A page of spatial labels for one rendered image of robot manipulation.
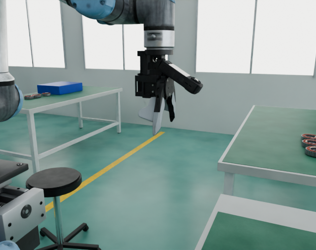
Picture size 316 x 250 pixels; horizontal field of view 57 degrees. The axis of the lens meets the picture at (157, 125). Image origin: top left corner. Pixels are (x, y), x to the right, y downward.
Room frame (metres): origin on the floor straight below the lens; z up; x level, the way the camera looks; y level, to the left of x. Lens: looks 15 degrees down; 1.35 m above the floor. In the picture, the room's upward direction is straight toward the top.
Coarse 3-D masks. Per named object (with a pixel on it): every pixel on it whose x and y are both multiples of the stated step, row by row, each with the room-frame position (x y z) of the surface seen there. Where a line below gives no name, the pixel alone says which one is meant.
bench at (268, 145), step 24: (264, 120) 2.46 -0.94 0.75; (288, 120) 2.46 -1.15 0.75; (312, 120) 2.46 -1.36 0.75; (240, 144) 1.79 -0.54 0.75; (264, 144) 1.79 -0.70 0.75; (288, 144) 1.79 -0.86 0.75; (240, 168) 1.44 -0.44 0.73; (264, 168) 1.41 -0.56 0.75; (288, 168) 1.40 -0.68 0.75; (312, 168) 1.40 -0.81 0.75
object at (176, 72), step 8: (160, 64) 0.71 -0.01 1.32; (168, 64) 0.70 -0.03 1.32; (168, 72) 0.70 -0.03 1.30; (176, 72) 0.69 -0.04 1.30; (184, 72) 0.72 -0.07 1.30; (176, 80) 0.69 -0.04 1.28; (184, 80) 0.69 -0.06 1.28; (192, 80) 0.69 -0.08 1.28; (192, 88) 0.68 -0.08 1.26; (200, 88) 0.69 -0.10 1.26
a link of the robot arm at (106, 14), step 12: (60, 0) 0.64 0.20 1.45; (72, 0) 0.58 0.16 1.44; (84, 0) 0.58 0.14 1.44; (96, 0) 0.57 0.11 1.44; (108, 0) 0.59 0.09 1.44; (120, 0) 0.65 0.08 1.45; (84, 12) 0.58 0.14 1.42; (96, 12) 0.58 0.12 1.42; (108, 12) 0.61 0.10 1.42; (120, 12) 0.67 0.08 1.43
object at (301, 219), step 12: (216, 204) 1.04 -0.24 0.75; (228, 204) 1.04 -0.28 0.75; (240, 204) 1.04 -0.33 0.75; (252, 204) 1.04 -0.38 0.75; (264, 204) 1.04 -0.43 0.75; (276, 204) 1.04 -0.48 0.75; (252, 216) 0.96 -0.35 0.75; (264, 216) 0.96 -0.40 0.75; (276, 216) 0.96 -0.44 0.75; (288, 216) 0.96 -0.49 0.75; (300, 216) 0.96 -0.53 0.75; (312, 216) 0.96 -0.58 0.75; (204, 228) 0.88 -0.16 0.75; (300, 228) 0.88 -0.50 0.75; (312, 228) 0.88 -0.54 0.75; (204, 240) 0.82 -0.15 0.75
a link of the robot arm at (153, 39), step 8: (144, 32) 0.72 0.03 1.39; (152, 32) 0.70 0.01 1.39; (160, 32) 0.70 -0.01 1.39; (168, 32) 0.71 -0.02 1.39; (144, 40) 0.72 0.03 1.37; (152, 40) 0.70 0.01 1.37; (160, 40) 0.70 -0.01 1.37; (168, 40) 0.71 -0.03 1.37; (152, 48) 0.71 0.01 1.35; (160, 48) 0.71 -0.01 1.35; (168, 48) 0.71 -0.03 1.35
